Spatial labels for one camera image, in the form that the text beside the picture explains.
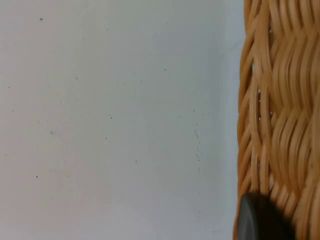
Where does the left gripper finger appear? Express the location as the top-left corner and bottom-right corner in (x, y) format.
(236, 192), (297, 240)

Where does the pale brown wicker basket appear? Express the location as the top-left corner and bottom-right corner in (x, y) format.
(232, 0), (320, 240)

